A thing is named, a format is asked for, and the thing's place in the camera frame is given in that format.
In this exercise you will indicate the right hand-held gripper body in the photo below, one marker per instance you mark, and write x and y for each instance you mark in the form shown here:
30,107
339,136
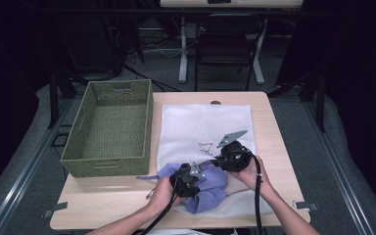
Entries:
235,158

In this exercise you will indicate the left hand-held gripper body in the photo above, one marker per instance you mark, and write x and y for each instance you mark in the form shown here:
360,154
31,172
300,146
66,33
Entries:
186,181

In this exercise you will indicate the purple cloth garment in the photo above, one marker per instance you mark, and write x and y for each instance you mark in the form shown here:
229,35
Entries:
212,192

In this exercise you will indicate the white mesh laundry bag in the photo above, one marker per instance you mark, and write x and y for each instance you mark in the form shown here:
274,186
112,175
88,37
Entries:
189,127

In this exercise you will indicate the green woven basket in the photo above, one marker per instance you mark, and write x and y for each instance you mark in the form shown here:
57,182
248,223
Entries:
114,130

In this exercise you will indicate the person's right hand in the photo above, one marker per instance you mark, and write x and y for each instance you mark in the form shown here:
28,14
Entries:
251,178

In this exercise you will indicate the person's left hand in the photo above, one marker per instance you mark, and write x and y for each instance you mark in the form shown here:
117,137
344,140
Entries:
163,196

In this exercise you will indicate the person's white clothing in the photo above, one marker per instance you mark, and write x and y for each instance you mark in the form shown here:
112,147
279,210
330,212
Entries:
189,232

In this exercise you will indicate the black metal stand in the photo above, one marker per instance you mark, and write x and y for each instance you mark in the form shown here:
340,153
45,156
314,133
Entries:
319,101
54,98

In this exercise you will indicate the white desk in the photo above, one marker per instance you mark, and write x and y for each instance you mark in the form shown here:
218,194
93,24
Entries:
183,58

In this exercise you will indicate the black folding chair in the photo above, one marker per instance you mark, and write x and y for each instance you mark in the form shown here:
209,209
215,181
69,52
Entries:
225,49

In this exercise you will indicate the grey metal table bracket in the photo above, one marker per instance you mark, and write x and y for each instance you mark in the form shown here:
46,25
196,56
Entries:
305,205
55,209

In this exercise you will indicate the metal floor rail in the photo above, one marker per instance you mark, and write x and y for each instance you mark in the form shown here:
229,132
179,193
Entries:
339,169
23,166

